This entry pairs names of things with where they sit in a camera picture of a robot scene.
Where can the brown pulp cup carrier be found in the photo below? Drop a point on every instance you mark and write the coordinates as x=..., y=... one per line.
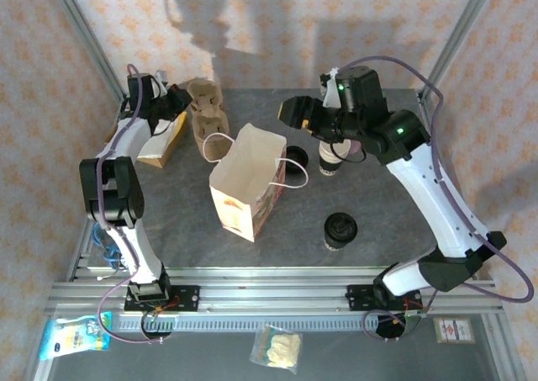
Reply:
x=208, y=124

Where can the small brown framed card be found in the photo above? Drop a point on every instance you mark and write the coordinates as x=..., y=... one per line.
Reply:
x=454, y=329

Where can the white donut print paper bag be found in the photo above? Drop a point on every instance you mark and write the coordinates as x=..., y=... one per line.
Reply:
x=235, y=217

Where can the white napkins pile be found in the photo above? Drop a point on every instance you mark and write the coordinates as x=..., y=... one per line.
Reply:
x=181, y=128

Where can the blue white snack packet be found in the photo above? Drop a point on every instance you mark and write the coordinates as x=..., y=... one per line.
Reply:
x=84, y=339

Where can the clear bag of crackers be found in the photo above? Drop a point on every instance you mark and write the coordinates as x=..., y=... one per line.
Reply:
x=279, y=347

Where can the pink straw holder cup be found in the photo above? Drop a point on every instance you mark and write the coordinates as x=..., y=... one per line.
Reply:
x=355, y=147

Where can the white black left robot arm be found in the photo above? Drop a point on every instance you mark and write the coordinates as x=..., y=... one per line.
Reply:
x=138, y=250

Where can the stack of paper cups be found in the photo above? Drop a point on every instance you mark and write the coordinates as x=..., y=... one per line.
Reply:
x=332, y=162

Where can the aluminium frame post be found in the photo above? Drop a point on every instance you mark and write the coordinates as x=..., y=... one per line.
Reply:
x=457, y=36
x=93, y=44

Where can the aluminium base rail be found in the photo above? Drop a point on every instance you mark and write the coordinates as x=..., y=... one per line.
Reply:
x=273, y=290

